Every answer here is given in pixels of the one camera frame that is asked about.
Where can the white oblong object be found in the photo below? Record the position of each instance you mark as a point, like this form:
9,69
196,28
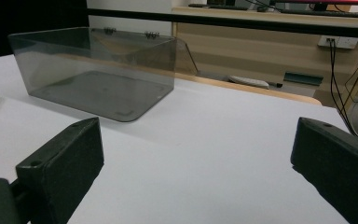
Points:
248,81

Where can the light wooden desk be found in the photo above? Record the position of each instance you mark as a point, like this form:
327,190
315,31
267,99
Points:
245,46

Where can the dark green tray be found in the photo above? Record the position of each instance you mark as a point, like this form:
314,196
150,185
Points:
303,78

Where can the white power socket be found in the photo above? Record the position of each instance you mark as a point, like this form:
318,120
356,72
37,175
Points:
341,42

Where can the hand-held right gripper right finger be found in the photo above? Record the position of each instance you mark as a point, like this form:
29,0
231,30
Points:
338,161

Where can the black horizontal rail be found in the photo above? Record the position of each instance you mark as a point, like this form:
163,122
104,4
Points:
230,22

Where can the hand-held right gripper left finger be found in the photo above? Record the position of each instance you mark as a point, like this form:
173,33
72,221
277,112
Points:
65,158

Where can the transparent grey plastic box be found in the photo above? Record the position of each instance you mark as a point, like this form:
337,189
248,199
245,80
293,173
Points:
105,90

